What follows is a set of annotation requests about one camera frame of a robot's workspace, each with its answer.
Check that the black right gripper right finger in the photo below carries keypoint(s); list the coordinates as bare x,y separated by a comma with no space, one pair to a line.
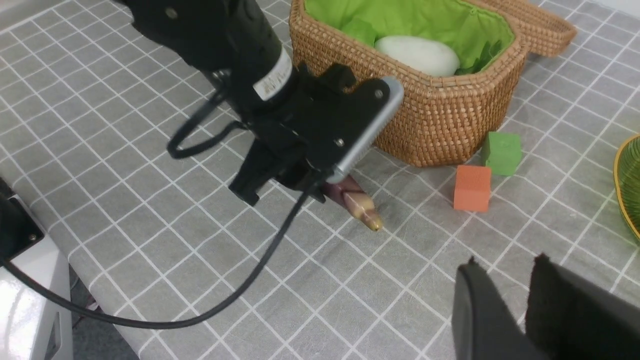
570,318

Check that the woven wicker basket green lining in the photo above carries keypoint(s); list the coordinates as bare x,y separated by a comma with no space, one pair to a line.
442,121

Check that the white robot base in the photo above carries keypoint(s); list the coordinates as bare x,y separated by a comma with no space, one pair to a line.
31,327

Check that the green foam cube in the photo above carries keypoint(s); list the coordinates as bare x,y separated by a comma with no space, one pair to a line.
502,152

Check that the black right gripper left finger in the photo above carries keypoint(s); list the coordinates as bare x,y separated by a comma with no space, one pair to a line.
483,327

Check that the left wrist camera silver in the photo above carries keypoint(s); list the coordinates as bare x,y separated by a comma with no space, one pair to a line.
389,93

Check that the purple eggplant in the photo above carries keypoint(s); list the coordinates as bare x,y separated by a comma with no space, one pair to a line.
349,195

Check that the green leafy vegetable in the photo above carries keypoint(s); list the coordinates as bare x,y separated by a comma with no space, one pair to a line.
489,51

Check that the orange foam cube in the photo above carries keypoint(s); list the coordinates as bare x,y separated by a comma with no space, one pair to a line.
472,188

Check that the white radish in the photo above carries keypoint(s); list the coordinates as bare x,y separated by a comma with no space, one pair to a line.
427,56

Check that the green glass leaf plate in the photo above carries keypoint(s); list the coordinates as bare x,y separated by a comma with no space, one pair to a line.
626,172

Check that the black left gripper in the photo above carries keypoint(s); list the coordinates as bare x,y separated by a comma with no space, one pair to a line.
298,142

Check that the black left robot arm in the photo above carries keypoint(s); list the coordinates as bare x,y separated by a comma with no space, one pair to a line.
232,43

